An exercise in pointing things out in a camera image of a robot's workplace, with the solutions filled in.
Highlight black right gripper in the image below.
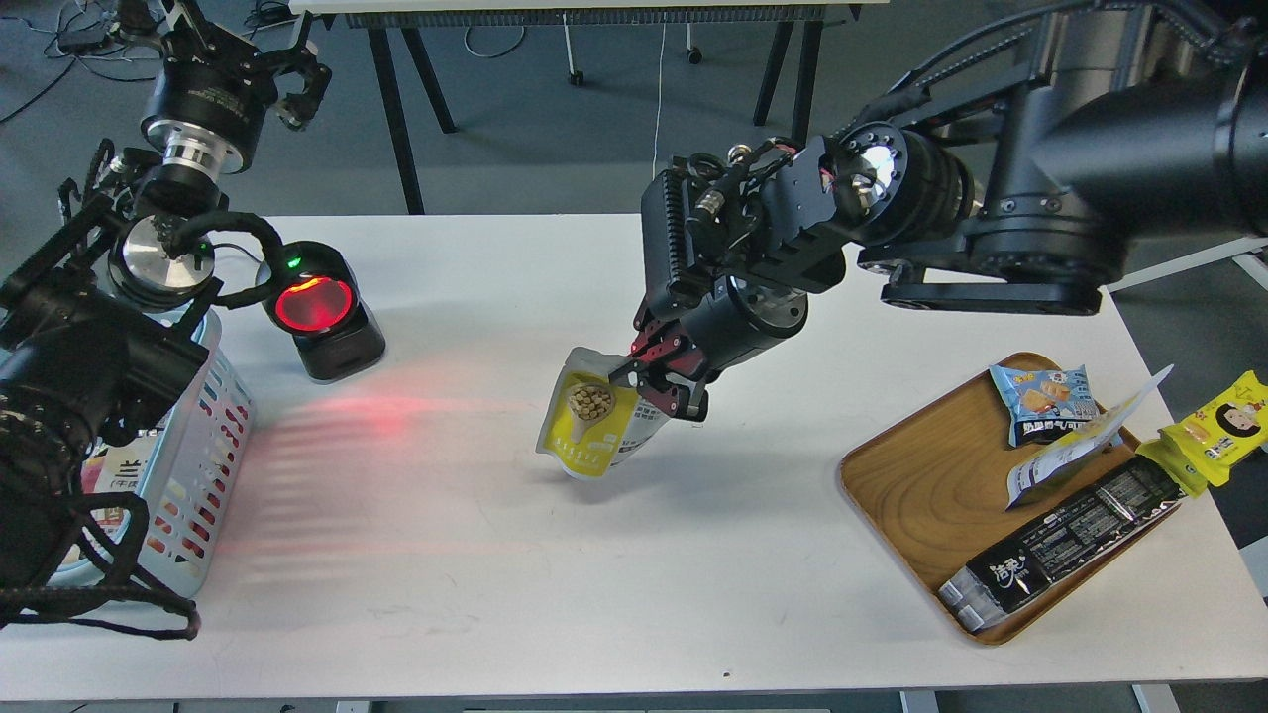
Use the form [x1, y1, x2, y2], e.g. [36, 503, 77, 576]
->
[607, 275, 809, 422]

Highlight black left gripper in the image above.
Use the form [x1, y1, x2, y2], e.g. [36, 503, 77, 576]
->
[141, 25, 333, 174]

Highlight yellow snack pouch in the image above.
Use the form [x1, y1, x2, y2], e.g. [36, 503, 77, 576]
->
[535, 348, 670, 481]

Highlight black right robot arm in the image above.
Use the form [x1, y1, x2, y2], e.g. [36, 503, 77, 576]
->
[607, 1, 1267, 422]

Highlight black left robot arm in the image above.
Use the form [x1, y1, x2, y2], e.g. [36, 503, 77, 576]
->
[1, 1, 332, 641]

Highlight light blue plastic basket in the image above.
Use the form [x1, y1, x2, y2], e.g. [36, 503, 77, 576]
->
[49, 307, 257, 599]

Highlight blue snack packet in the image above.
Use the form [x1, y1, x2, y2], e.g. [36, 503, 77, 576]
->
[988, 364, 1101, 449]

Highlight white blue snack pouch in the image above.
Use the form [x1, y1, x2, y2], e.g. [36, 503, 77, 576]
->
[1006, 365, 1174, 510]

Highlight snack packs inside basket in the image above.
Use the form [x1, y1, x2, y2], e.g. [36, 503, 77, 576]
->
[57, 433, 159, 576]

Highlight long black snack package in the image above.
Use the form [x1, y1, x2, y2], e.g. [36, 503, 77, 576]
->
[937, 457, 1186, 632]

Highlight yellow cartoon snack packet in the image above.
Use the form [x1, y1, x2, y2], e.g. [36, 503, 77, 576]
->
[1136, 370, 1267, 497]

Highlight black barcode scanner red window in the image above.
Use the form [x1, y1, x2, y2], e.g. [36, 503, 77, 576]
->
[262, 241, 385, 382]

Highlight wooden tray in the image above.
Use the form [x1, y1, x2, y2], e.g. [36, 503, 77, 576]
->
[839, 353, 1186, 644]

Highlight black background table frame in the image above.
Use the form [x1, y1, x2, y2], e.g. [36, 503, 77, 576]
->
[259, 20, 831, 214]

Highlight floor cables and adapter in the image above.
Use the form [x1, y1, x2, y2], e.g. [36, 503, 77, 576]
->
[0, 0, 298, 128]

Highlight white hanging cable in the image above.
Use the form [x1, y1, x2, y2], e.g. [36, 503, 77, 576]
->
[650, 20, 667, 213]

